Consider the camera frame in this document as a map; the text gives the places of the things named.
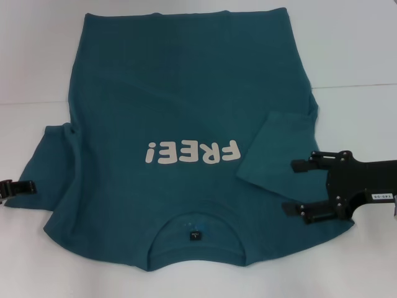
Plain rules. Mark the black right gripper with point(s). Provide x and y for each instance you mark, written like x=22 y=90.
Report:
x=353 y=180

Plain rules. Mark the teal blue FREE t-shirt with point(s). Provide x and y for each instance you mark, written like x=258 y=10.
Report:
x=186 y=93

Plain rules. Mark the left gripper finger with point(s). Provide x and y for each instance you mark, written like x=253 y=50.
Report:
x=21 y=187

